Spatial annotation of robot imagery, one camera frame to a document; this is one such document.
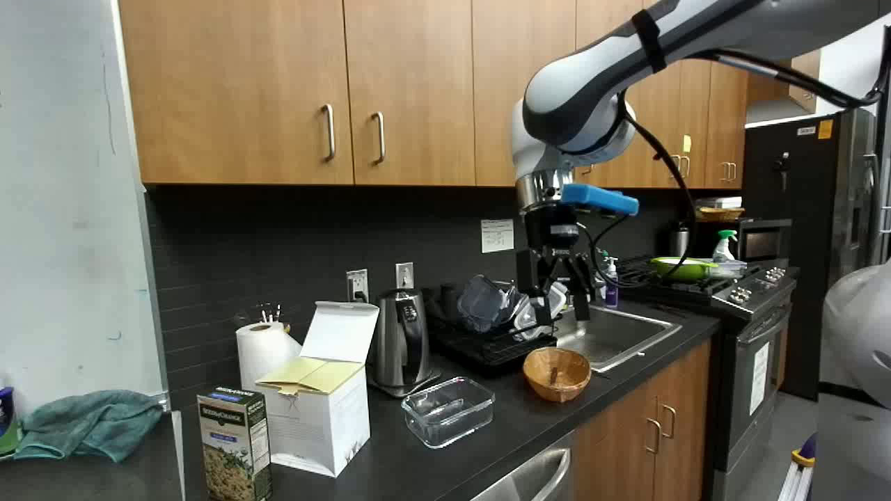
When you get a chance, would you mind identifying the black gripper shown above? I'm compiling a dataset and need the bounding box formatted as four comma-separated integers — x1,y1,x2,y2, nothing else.
515,200,598,328

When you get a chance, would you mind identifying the clear plastic container lid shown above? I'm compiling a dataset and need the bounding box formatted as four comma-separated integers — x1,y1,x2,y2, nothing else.
513,277,573,341

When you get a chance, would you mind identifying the blue soap bottle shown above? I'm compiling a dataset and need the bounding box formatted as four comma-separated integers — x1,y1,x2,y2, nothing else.
597,252,625,309

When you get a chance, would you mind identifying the dark tinted plastic container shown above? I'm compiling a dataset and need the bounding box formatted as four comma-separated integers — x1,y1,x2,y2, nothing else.
453,273,522,337

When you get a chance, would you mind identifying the stainless steel sink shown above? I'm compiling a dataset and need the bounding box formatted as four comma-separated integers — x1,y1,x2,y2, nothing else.
555,305,686,377

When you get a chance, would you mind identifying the round wooden bowl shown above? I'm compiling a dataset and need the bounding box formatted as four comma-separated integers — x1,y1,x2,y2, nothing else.
522,346,597,406

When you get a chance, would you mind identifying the silver pot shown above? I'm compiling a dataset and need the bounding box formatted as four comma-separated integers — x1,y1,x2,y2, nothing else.
657,225,696,263

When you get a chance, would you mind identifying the green bowl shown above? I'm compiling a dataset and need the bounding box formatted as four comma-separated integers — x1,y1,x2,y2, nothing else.
647,253,725,284

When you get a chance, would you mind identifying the clear glass food container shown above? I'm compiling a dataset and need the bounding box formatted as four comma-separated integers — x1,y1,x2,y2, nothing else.
399,374,499,453

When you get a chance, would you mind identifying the wooden lower cabinet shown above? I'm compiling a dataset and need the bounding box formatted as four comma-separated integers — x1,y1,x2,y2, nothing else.
566,337,719,501

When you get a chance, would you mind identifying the white green spray bottle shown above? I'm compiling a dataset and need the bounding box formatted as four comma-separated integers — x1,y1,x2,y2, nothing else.
711,225,744,268

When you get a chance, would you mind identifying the stainless steel dishwasher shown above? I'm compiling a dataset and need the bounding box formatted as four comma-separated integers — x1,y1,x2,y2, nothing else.
471,442,577,501

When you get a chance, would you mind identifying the black kitchen stove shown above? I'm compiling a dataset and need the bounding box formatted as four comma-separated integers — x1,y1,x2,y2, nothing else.
622,260,803,501

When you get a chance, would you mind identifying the black toaster oven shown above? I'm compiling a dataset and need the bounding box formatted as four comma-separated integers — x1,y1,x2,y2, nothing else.
735,218,796,266

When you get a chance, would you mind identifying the black refrigerator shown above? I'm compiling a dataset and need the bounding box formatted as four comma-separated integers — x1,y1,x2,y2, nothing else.
744,111,871,403

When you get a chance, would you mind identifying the white cardboard box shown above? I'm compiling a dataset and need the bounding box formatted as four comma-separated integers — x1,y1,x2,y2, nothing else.
253,299,382,483

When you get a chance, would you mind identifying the white paper towel roll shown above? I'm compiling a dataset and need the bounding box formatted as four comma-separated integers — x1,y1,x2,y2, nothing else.
233,320,304,392

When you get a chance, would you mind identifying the green white drink carton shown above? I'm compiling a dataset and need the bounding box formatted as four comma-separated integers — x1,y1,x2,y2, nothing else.
194,384,274,501

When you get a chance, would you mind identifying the wide wooden cabinet door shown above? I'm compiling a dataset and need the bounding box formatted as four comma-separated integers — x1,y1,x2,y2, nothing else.
116,0,356,186

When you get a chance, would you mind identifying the green cloth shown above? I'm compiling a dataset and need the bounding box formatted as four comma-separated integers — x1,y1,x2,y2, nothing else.
11,388,169,466

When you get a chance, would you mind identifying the white board panel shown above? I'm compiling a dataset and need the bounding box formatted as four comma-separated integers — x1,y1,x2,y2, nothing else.
0,0,173,412

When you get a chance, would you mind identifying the white wall switch plate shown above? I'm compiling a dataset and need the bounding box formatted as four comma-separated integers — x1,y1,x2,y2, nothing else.
477,218,517,257

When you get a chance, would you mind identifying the black wire dish rack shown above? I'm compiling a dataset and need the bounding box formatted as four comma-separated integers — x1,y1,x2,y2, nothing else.
425,281,562,378

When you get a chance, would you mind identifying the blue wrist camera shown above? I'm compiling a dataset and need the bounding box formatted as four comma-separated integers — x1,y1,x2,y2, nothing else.
559,182,643,222

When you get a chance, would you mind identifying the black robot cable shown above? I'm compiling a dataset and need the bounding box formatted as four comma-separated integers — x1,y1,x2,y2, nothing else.
622,48,886,284

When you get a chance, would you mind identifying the metal cabinet handle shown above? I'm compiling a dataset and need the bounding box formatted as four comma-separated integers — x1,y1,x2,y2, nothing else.
367,110,389,171
318,101,341,167

